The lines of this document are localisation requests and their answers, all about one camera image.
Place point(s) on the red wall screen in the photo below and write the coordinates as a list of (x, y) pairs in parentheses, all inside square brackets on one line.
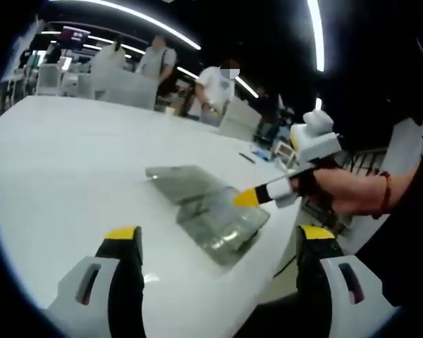
[(75, 37)]

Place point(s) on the clear plastic guide fixture box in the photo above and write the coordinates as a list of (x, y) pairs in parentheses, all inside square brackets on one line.
[(204, 211)]

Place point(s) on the black pen on table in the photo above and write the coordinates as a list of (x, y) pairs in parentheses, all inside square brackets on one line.
[(247, 157)]

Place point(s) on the ceiling light strip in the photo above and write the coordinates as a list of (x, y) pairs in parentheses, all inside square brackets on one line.
[(317, 35)]

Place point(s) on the person's dark clothing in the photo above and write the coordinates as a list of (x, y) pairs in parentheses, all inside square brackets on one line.
[(402, 253)]

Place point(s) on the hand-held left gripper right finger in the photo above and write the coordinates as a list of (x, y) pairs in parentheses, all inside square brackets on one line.
[(335, 299)]

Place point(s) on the person's right hand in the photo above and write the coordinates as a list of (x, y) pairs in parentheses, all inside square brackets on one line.
[(345, 192)]

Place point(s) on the white paper cup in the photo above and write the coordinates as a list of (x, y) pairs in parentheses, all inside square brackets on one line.
[(169, 111)]

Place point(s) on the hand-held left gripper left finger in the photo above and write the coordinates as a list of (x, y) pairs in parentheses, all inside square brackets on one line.
[(102, 299)]

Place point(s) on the frosted desk partition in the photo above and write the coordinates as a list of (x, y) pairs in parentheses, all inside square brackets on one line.
[(127, 88)]

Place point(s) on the blue flat packet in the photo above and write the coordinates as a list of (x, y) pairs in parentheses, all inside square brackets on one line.
[(260, 154)]

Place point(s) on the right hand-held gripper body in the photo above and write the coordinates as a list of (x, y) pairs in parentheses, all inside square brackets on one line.
[(317, 144)]

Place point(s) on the white desktop monitor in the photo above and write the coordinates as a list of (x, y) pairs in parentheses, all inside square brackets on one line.
[(239, 119)]

